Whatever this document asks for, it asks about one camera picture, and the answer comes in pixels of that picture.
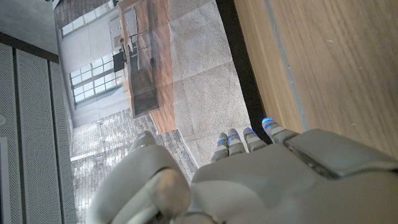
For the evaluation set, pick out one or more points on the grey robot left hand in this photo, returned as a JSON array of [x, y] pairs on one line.
[[264, 186]]

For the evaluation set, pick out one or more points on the printed room scene backdrop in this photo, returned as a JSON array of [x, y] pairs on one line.
[[202, 77]]

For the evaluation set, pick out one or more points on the long grey tape strip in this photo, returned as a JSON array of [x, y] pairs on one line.
[[286, 62]]

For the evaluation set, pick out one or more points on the white framed ceiling slot vent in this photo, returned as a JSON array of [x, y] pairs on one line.
[[3, 180]]

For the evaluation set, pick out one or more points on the round white ceiling detector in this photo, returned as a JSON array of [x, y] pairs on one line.
[[1, 119]]

